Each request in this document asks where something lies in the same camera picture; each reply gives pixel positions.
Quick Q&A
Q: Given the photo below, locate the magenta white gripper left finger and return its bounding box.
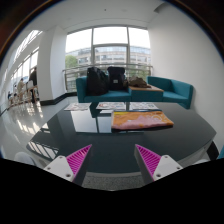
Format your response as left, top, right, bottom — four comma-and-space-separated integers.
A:
44, 145, 92, 186

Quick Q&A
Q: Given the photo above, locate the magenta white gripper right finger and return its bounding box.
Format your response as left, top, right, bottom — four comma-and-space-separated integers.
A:
134, 144, 182, 184

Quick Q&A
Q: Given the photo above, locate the orange pink folded towel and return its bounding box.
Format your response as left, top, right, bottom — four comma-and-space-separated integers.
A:
111, 110, 174, 130

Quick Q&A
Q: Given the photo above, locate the left floor mat sheet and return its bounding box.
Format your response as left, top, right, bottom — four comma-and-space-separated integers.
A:
64, 103, 91, 111

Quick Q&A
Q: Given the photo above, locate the floor mat sheet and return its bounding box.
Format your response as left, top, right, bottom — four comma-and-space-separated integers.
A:
64, 103, 91, 111
130, 102, 159, 110
96, 102, 126, 110

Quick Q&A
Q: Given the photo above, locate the right floor mat sheet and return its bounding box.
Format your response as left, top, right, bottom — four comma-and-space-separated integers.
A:
130, 102, 159, 110

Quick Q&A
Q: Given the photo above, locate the middle floor mat sheet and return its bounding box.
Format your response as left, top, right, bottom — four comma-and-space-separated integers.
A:
96, 102, 126, 110

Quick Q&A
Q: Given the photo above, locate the wooden sofa side table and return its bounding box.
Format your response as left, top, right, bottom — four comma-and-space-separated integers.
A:
129, 85, 164, 92

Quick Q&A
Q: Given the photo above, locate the teal sofa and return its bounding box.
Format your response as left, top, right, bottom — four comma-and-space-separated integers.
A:
76, 76, 193, 109

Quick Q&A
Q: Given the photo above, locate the brown bag on sofa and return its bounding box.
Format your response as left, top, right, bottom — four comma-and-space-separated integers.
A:
128, 76, 150, 88

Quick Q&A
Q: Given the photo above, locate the black backpack left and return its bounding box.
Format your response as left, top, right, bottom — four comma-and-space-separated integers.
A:
87, 67, 108, 96

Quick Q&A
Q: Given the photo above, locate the black backpack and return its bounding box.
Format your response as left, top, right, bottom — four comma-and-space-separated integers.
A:
107, 66, 125, 90
87, 67, 108, 96

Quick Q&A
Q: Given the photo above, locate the person in dark clothes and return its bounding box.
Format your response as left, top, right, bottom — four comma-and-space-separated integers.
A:
29, 67, 37, 103

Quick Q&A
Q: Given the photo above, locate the person in light clothes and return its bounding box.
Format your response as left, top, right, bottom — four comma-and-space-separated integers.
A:
17, 78, 25, 101

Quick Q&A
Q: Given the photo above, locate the black backpack right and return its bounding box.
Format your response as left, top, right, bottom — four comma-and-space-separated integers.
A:
107, 66, 125, 90

